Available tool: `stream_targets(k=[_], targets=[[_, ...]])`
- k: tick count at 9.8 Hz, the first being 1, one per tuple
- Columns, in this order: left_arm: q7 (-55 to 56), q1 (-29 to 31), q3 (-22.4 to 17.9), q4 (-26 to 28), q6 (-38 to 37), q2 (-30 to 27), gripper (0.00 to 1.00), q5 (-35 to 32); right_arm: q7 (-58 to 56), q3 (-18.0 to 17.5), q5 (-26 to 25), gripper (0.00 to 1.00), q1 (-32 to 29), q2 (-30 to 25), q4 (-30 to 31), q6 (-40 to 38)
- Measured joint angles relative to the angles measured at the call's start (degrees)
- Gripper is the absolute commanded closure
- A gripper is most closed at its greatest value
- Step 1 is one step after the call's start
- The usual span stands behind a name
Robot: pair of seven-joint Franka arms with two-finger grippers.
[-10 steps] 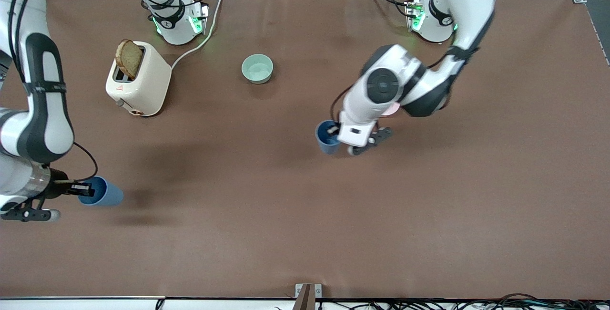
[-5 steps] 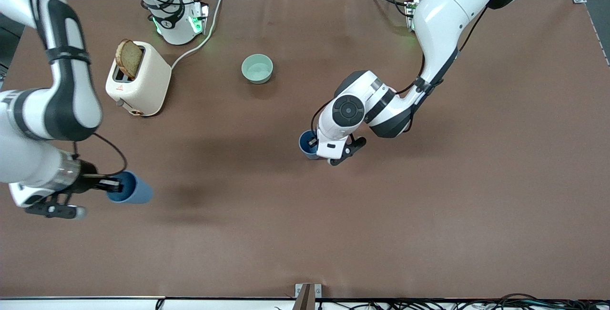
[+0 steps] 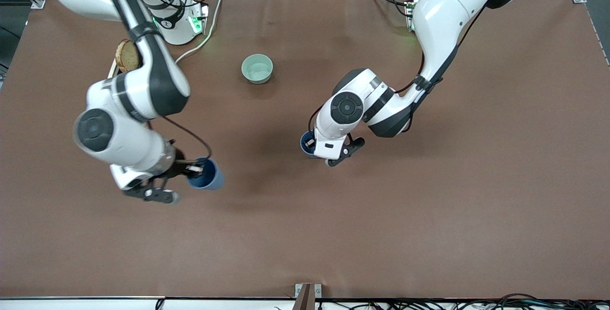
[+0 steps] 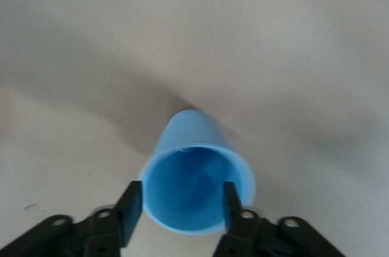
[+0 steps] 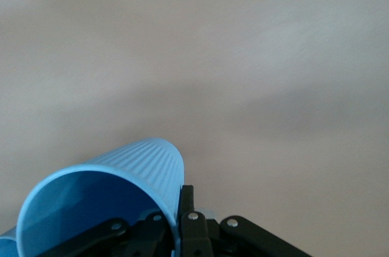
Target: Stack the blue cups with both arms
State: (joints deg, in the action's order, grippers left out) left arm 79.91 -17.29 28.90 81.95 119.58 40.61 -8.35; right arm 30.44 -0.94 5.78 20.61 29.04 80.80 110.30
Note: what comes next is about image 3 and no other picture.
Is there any green lit controller board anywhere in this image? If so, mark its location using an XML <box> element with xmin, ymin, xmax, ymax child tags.
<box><xmin>188</xmin><ymin>1</ymin><xmax>211</xmax><ymax>35</ymax></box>
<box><xmin>405</xmin><ymin>0</ymin><xmax>420</xmax><ymax>32</ymax></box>

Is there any brown toast slice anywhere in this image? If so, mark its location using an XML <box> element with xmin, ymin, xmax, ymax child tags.
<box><xmin>115</xmin><ymin>39</ymin><xmax>142</xmax><ymax>73</ymax></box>

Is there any blue plastic cup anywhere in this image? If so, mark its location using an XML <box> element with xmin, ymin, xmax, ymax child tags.
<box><xmin>186</xmin><ymin>157</ymin><xmax>225</xmax><ymax>191</ymax></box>
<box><xmin>300</xmin><ymin>131</ymin><xmax>320</xmax><ymax>157</ymax></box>

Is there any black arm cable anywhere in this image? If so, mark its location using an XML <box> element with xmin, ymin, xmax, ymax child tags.
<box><xmin>395</xmin><ymin>7</ymin><xmax>485</xmax><ymax>95</ymax></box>
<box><xmin>98</xmin><ymin>0</ymin><xmax>213</xmax><ymax>159</ymax></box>

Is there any brown table cover mat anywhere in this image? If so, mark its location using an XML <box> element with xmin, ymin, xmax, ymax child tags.
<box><xmin>0</xmin><ymin>0</ymin><xmax>610</xmax><ymax>300</ymax></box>

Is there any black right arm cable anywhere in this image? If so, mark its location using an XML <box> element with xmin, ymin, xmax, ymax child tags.
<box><xmin>98</xmin><ymin>0</ymin><xmax>213</xmax><ymax>159</ymax></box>

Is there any white table edge rail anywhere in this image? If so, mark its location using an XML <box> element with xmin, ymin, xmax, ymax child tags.
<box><xmin>0</xmin><ymin>297</ymin><xmax>296</xmax><ymax>310</ymax></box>

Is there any green ceramic bowl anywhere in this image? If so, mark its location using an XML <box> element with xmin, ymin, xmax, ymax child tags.
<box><xmin>241</xmin><ymin>54</ymin><xmax>274</xmax><ymax>85</ymax></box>

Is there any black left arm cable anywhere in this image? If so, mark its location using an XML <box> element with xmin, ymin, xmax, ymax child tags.
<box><xmin>395</xmin><ymin>7</ymin><xmax>485</xmax><ymax>95</ymax></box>

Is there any metal table edge bracket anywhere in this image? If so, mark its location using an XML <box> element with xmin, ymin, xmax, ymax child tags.
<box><xmin>295</xmin><ymin>283</ymin><xmax>323</xmax><ymax>310</ymax></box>

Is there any white toaster power cable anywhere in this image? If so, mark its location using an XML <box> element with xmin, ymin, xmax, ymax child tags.
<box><xmin>174</xmin><ymin>0</ymin><xmax>227</xmax><ymax>65</ymax></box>

